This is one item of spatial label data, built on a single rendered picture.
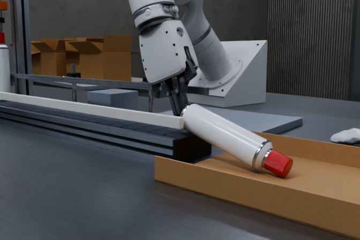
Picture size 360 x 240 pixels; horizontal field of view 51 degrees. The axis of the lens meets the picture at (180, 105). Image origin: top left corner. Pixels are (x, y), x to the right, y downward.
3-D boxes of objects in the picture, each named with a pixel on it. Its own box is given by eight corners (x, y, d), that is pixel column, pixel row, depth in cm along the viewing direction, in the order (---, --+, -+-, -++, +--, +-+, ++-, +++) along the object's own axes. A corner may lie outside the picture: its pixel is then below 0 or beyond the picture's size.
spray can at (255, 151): (182, 104, 67) (286, 158, 56) (200, 100, 71) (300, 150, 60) (175, 130, 69) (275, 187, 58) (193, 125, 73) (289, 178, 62)
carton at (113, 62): (65, 82, 310) (62, 35, 305) (116, 79, 345) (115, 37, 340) (92, 85, 280) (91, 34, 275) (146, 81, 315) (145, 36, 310)
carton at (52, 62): (31, 76, 374) (29, 38, 369) (73, 75, 404) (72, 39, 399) (49, 79, 342) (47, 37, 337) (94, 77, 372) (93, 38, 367)
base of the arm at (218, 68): (190, 86, 153) (165, 51, 143) (219, 54, 158) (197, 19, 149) (222, 92, 137) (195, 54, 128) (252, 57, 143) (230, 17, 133)
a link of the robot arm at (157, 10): (186, 4, 73) (190, 18, 73) (154, 22, 79) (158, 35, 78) (156, -1, 67) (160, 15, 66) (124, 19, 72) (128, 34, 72)
